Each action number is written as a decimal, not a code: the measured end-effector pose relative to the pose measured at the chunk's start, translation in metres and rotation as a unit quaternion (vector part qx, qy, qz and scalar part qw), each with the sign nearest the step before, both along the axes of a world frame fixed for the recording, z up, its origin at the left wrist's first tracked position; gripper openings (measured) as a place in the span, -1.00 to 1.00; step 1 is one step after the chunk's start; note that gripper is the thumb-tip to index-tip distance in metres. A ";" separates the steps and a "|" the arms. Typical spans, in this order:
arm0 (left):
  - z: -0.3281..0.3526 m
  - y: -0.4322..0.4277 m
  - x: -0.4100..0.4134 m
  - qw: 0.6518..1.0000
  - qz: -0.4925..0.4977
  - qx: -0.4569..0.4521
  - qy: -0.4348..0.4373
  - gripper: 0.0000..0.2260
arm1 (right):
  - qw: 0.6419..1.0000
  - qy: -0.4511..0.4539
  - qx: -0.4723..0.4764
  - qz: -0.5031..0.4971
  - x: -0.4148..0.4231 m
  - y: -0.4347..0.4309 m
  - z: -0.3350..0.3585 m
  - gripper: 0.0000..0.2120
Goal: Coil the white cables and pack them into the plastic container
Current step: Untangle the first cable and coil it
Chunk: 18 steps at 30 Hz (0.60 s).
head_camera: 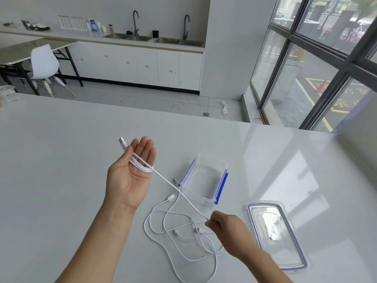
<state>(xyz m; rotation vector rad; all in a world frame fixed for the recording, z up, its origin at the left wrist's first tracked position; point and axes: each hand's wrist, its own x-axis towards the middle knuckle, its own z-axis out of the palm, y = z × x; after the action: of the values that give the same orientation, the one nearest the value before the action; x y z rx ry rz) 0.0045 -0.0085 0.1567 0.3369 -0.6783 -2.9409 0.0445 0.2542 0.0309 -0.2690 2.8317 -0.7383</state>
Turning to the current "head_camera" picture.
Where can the person's left hand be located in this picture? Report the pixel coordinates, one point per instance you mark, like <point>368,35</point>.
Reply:
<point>126,182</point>

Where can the person's right hand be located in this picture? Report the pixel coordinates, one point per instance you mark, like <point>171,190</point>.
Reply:
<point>232,235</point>

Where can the clear container with blue clips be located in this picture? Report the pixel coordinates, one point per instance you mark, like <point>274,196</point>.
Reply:
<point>203,179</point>

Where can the person's left forearm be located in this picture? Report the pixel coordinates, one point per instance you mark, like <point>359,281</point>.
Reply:
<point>97,247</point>

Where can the clear container lid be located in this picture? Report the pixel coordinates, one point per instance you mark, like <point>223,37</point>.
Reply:
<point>274,247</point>

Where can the blue white box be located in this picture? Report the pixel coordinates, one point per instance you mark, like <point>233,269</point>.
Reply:
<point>93,25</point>

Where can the white kitchen cabinet counter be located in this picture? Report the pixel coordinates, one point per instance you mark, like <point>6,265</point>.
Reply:
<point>141,67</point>

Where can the crumpled white paper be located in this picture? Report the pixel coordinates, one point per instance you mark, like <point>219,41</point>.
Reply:
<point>225,109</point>

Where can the white plastic chair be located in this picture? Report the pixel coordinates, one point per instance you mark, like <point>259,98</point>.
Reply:
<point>44,63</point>

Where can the steel sink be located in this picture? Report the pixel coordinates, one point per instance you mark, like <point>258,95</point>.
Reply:
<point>168,40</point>
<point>117,36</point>

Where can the black cup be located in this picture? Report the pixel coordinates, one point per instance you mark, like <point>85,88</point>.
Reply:
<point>155,34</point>

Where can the dark curved faucet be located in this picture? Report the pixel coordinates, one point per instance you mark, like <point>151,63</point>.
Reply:
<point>135,24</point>
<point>185,29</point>

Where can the white slatted rack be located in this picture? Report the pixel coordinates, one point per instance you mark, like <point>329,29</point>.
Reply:
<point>72,22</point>

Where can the beige table black legs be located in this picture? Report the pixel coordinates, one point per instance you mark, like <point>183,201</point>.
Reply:
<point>17,50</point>

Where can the orange traffic cone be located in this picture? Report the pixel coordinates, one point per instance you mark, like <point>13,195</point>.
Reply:
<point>322,86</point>

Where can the black tray with items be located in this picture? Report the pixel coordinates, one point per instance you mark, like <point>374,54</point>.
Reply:
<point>38,27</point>

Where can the dark window frame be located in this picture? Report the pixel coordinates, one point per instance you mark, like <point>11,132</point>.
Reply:
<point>332,100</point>

